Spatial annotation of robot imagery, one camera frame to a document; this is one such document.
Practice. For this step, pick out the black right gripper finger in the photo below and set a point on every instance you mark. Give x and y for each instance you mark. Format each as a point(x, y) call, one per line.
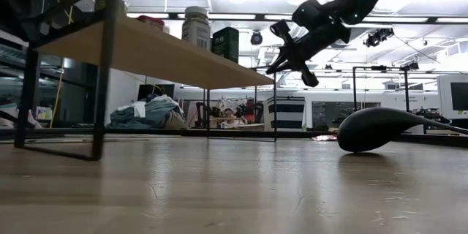
point(283, 31)
point(309, 75)

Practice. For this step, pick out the green rectangular spice tin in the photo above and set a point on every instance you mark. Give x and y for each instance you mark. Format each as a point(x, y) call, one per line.
point(226, 44)

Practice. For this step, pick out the white-lidded spice bottle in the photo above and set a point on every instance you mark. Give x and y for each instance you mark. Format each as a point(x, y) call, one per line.
point(196, 25)

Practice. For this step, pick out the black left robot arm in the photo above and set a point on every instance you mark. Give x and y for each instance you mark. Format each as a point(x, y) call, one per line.
point(18, 0)

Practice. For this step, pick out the black and white striped bin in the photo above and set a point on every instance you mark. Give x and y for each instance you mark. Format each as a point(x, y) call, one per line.
point(285, 113)

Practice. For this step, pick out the black metal stand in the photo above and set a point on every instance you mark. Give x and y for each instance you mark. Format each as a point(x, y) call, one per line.
point(354, 87)

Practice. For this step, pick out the black track lights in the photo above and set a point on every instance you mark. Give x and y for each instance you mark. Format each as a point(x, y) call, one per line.
point(378, 36)

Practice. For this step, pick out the black plastic ladle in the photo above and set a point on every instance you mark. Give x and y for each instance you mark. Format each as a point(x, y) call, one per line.
point(369, 129)

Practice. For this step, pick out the pile of assorted clutter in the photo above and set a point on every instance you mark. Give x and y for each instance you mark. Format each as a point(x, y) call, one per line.
point(234, 113)

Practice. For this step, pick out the black screen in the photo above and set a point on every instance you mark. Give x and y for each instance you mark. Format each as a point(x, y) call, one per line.
point(155, 91)

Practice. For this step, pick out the white machine with dark screen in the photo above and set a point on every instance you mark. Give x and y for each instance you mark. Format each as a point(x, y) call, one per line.
point(459, 97)

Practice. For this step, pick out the pile of clothes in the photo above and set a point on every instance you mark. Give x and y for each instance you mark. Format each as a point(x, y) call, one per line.
point(146, 115)

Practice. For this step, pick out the black dome camera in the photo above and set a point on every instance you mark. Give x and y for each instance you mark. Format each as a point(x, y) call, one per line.
point(256, 38)

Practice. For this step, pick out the wooden shelf with black frame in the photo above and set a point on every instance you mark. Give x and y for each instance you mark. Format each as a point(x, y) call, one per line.
point(164, 55)

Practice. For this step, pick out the black aluminium table frame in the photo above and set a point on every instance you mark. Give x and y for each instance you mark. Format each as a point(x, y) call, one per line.
point(146, 132)

